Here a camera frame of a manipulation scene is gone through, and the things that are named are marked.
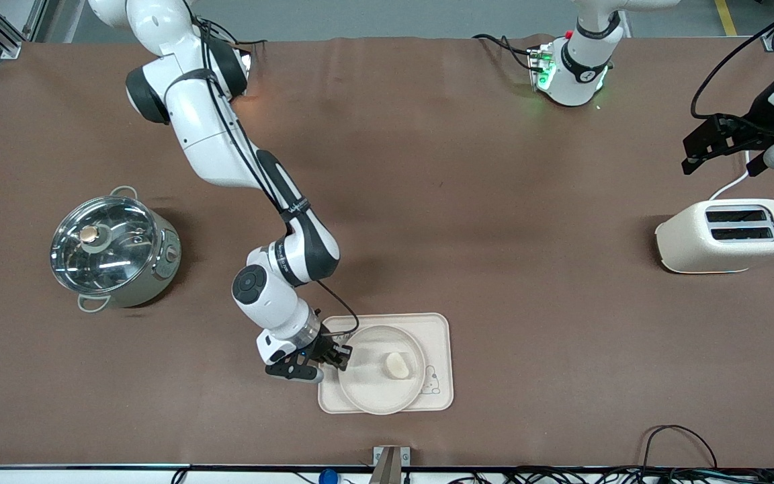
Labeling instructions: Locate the black looped cable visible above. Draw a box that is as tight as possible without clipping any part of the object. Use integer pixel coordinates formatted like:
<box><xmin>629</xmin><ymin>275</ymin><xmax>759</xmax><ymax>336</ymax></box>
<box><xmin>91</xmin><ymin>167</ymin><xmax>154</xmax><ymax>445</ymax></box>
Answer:
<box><xmin>641</xmin><ymin>425</ymin><xmax>718</xmax><ymax>471</ymax></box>

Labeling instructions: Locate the cream two-slot toaster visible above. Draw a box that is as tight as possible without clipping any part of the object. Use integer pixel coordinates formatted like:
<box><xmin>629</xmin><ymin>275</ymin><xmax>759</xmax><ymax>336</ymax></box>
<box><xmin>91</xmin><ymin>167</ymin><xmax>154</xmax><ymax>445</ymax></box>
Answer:
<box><xmin>654</xmin><ymin>198</ymin><xmax>774</xmax><ymax>274</ymax></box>

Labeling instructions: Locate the glass pot lid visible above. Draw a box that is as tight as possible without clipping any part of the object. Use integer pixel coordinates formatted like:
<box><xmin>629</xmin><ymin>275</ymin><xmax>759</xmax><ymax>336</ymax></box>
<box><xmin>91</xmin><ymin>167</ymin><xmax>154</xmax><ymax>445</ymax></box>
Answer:
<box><xmin>50</xmin><ymin>196</ymin><xmax>159</xmax><ymax>295</ymax></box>

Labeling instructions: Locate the black arm base cable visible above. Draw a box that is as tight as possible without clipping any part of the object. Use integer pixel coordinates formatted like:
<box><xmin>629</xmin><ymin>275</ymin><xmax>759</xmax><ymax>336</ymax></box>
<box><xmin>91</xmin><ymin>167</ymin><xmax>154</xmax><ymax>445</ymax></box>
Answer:
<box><xmin>222</xmin><ymin>37</ymin><xmax>267</xmax><ymax>68</ymax></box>
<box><xmin>473</xmin><ymin>34</ymin><xmax>535</xmax><ymax>71</ymax></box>

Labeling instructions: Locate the black left arm base cable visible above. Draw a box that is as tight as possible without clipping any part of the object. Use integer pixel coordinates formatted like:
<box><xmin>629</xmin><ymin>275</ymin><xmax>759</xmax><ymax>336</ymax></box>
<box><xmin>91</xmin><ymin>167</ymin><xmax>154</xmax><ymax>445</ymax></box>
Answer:
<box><xmin>473</xmin><ymin>34</ymin><xmax>535</xmax><ymax>71</ymax></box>

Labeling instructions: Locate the grey electric cooking pot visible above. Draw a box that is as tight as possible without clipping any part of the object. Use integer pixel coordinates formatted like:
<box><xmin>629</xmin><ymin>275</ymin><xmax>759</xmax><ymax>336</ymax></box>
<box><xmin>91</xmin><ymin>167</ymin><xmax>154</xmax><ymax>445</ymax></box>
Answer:
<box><xmin>50</xmin><ymin>186</ymin><xmax>183</xmax><ymax>314</ymax></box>

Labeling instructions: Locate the aluminium frame profile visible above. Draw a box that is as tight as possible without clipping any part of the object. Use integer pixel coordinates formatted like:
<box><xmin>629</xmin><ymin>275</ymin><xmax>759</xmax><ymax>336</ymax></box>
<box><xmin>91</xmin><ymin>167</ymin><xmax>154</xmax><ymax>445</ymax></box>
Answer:
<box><xmin>0</xmin><ymin>0</ymin><xmax>48</xmax><ymax>60</ymax></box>

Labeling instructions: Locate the cream round plate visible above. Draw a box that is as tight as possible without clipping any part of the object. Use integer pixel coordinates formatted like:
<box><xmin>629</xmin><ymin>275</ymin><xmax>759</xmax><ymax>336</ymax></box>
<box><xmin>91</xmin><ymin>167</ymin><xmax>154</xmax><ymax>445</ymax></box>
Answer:
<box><xmin>337</xmin><ymin>325</ymin><xmax>427</xmax><ymax>415</ymax></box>

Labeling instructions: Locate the black right arm base cable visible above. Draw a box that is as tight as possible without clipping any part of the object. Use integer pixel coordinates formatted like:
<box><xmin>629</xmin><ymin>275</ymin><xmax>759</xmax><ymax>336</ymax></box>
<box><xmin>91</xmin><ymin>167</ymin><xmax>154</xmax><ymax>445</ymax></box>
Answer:
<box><xmin>222</xmin><ymin>37</ymin><xmax>267</xmax><ymax>68</ymax></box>

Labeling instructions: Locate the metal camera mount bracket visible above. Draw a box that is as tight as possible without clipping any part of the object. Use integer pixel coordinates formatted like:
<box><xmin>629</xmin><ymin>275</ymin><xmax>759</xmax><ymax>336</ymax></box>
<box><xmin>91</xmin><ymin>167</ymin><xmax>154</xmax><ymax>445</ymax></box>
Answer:
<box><xmin>373</xmin><ymin>446</ymin><xmax>411</xmax><ymax>484</ymax></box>

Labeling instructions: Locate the brown table cloth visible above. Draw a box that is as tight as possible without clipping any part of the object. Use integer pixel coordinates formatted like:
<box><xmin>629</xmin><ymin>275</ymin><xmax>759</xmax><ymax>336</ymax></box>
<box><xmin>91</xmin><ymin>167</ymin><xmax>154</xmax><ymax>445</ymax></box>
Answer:
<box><xmin>0</xmin><ymin>35</ymin><xmax>774</xmax><ymax>469</ymax></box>

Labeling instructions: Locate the cream rabbit print tray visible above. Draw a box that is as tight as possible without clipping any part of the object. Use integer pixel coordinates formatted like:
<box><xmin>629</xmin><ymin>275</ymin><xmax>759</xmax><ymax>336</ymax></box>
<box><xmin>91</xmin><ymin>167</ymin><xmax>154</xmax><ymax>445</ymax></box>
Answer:
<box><xmin>318</xmin><ymin>313</ymin><xmax>454</xmax><ymax>415</ymax></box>

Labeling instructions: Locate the black cable bundle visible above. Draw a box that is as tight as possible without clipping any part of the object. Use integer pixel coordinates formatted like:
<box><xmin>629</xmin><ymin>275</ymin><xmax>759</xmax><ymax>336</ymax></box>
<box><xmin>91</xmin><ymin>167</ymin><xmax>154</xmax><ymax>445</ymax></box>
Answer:
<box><xmin>447</xmin><ymin>466</ymin><xmax>774</xmax><ymax>484</ymax></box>

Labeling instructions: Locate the white toaster power cable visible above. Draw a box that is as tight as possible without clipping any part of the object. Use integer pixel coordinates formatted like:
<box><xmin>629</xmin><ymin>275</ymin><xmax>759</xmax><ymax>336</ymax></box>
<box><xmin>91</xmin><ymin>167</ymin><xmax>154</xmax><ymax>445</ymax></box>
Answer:
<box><xmin>708</xmin><ymin>151</ymin><xmax>751</xmax><ymax>201</ymax></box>

